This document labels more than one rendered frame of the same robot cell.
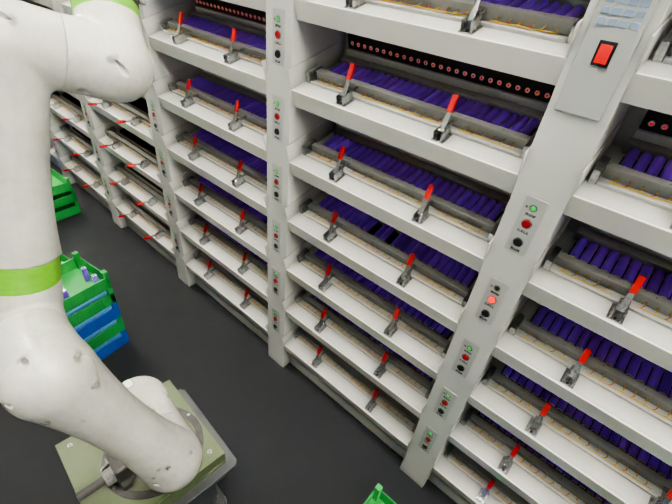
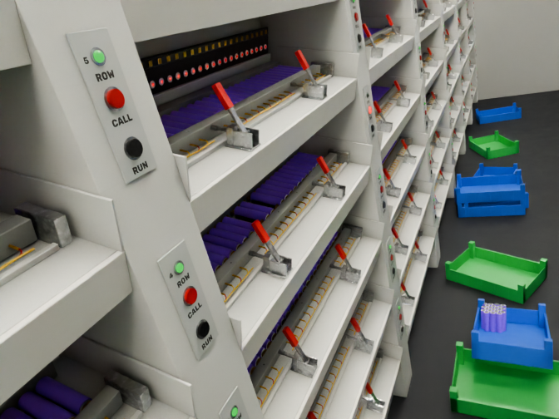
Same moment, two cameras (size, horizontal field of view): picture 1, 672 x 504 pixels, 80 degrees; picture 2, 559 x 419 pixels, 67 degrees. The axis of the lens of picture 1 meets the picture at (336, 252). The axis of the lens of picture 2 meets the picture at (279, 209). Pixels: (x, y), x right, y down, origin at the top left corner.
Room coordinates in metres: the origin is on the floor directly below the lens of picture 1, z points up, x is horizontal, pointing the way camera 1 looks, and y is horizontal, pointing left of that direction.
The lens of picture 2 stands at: (1.02, 0.58, 1.10)
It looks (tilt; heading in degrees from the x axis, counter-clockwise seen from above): 23 degrees down; 265
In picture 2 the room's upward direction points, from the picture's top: 14 degrees counter-clockwise
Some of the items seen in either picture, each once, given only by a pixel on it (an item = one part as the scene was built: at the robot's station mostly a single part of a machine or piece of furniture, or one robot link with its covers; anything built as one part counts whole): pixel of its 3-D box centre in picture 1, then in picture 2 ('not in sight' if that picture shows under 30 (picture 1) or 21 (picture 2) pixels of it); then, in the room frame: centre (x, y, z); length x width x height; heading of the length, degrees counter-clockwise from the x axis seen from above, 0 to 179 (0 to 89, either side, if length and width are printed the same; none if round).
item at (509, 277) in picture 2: not in sight; (494, 269); (0.14, -0.71, 0.04); 0.30 x 0.20 x 0.08; 119
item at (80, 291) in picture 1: (54, 288); not in sight; (1.03, 1.01, 0.36); 0.30 x 0.20 x 0.08; 152
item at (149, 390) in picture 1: (144, 419); not in sight; (0.51, 0.42, 0.48); 0.16 x 0.13 x 0.19; 48
